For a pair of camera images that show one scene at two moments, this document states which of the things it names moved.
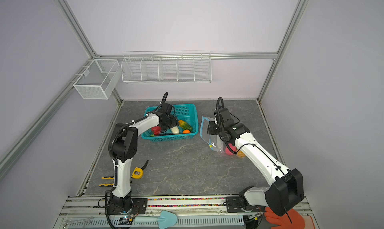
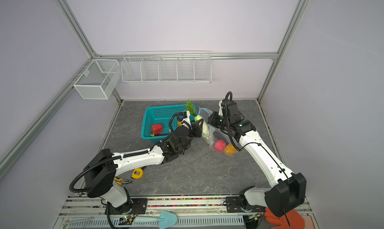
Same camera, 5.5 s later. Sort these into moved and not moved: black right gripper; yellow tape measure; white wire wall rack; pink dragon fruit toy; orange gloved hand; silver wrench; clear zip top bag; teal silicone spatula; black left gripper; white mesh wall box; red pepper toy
Moved: pink dragon fruit toy; clear zip top bag; black right gripper; black left gripper
Not moved: white wire wall rack; yellow tape measure; silver wrench; teal silicone spatula; red pepper toy; orange gloved hand; white mesh wall box
